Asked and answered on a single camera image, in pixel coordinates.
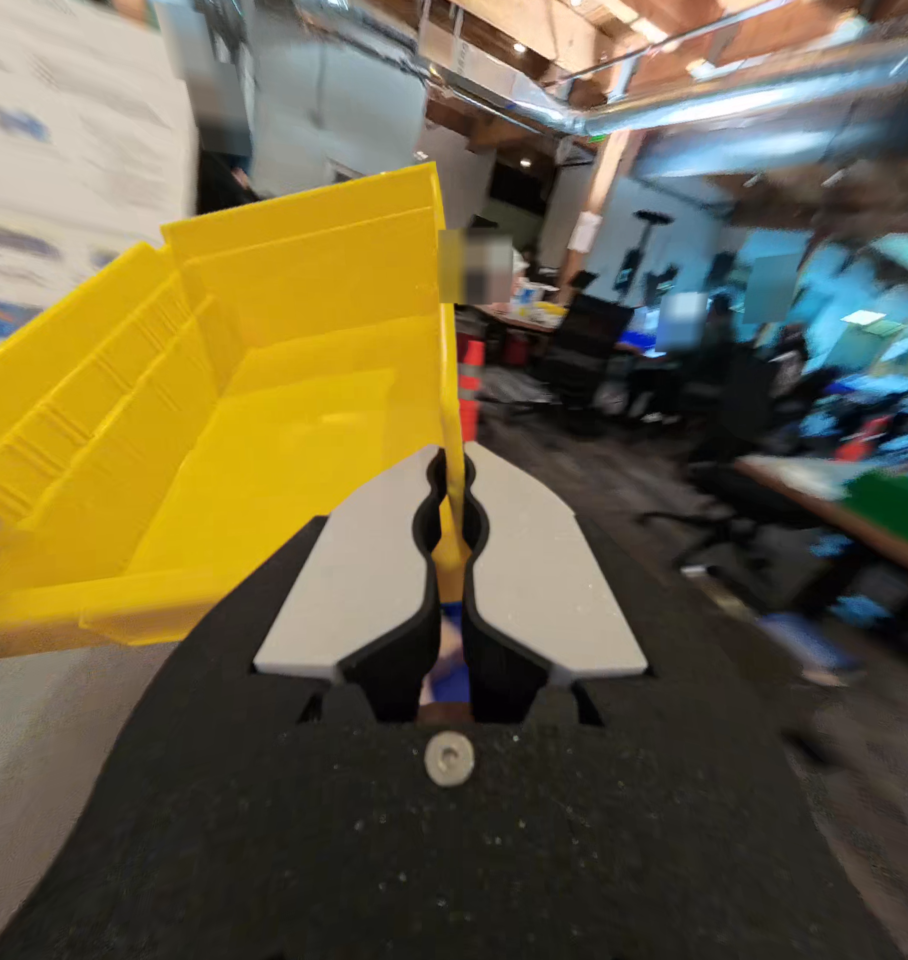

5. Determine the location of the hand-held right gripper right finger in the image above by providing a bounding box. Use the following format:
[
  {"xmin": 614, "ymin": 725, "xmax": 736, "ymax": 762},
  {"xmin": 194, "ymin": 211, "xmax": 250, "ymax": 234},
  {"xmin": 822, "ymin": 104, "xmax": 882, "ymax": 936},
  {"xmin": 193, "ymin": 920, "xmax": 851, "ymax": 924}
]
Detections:
[{"xmin": 460, "ymin": 441, "xmax": 652, "ymax": 725}]

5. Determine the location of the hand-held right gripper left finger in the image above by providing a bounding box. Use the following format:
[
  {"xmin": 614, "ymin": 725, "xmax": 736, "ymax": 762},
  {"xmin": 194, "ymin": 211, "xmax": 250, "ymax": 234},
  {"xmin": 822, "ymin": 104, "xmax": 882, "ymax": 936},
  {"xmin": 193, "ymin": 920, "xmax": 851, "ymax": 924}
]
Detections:
[{"xmin": 253, "ymin": 444, "xmax": 441, "ymax": 723}]

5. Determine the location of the blue plastic bin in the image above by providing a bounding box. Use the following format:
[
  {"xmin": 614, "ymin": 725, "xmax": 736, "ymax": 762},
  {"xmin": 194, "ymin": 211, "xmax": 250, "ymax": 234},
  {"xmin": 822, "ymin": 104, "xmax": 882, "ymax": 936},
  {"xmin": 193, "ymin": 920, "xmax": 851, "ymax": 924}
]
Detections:
[{"xmin": 422, "ymin": 600, "xmax": 471, "ymax": 710}]

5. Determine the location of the yellow plastic bin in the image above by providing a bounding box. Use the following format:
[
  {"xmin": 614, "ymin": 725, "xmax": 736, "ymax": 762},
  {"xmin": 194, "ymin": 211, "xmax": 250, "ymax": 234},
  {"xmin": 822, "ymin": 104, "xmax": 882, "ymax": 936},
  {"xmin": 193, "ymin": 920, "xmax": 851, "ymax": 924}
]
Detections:
[{"xmin": 0, "ymin": 163, "xmax": 473, "ymax": 661}]

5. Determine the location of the orange traffic cone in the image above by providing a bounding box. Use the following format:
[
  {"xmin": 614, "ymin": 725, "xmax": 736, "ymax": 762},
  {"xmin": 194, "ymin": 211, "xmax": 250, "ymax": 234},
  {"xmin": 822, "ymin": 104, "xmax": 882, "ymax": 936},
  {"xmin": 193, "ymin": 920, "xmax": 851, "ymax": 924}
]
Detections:
[{"xmin": 457, "ymin": 337, "xmax": 487, "ymax": 440}]

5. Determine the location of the black office chair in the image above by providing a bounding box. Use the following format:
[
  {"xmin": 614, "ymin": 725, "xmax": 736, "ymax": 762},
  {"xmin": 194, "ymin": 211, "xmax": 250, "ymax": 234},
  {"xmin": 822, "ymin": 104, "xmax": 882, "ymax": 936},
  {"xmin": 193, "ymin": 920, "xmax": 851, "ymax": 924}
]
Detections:
[{"xmin": 540, "ymin": 292, "xmax": 636, "ymax": 438}]

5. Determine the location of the long wooden desk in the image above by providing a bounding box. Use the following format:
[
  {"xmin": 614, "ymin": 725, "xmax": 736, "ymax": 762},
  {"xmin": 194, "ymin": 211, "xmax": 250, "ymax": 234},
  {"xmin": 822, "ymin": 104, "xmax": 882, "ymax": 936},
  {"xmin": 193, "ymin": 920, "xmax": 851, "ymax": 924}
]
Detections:
[{"xmin": 733, "ymin": 453, "xmax": 908, "ymax": 585}]

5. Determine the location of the white paper sheet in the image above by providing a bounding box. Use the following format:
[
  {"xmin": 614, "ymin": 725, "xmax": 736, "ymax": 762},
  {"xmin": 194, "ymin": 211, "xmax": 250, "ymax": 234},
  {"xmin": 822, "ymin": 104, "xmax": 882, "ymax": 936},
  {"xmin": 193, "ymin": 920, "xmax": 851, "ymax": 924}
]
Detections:
[{"xmin": 0, "ymin": 0, "xmax": 200, "ymax": 361}]

